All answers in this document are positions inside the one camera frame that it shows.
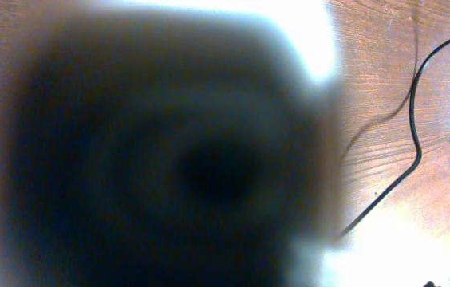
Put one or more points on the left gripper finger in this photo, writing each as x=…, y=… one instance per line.
x=167, y=148

